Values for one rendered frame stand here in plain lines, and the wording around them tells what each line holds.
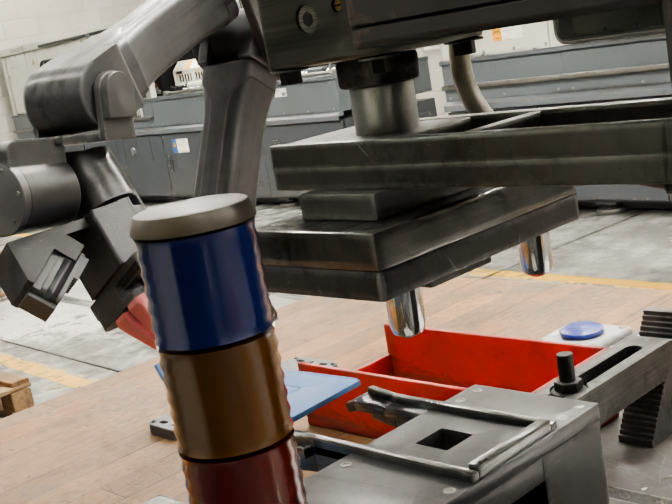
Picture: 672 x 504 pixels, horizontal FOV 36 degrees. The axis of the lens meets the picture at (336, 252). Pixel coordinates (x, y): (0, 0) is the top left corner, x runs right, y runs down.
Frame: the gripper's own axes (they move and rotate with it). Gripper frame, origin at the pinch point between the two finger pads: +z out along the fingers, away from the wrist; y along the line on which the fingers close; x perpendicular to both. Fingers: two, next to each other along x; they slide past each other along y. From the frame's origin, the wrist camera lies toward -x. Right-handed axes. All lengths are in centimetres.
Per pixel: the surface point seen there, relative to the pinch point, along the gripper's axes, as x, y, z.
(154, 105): 512, -611, -340
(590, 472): 4.7, 24.3, 21.6
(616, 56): 467, -203, -92
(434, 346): 23.0, 0.7, 8.2
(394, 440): -3.0, 18.8, 13.3
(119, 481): -4.2, -13.2, 3.8
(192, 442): -30, 42, 10
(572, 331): 31.6, 8.4, 13.8
